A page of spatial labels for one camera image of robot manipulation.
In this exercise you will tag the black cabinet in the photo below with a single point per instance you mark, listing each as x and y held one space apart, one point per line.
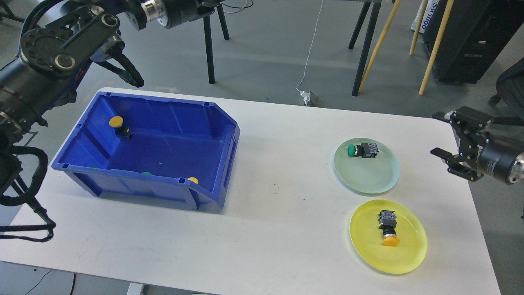
476 32

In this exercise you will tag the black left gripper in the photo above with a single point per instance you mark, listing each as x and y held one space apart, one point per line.
177 12

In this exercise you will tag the light green plate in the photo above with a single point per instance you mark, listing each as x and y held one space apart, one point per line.
367 175

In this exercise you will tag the white power adapter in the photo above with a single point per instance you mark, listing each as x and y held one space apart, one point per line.
309 98

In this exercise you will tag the yellow plate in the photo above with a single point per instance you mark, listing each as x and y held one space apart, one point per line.
366 238

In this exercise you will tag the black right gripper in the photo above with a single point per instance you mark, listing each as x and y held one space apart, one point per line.
500 157

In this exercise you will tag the black tripod leg left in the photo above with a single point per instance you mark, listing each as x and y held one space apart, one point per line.
208 40

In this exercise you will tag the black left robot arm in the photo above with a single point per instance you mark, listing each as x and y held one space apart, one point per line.
52 61

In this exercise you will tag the yellow push button front edge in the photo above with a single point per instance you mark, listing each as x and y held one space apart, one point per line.
193 179

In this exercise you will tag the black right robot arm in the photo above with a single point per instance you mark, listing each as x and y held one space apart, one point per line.
469 152

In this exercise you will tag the yellow push button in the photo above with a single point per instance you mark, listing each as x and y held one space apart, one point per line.
387 223
122 131

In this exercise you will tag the blue plastic storage bin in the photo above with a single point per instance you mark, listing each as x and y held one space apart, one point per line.
172 138

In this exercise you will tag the black office chair base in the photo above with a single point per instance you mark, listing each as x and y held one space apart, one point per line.
510 88

